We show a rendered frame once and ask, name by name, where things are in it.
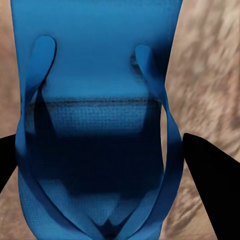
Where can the sandal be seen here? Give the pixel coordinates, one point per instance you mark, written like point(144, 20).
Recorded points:
point(88, 142)

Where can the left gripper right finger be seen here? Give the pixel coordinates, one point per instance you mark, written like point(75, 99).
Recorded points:
point(217, 178)

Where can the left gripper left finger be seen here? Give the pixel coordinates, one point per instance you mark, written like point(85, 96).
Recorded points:
point(8, 161)

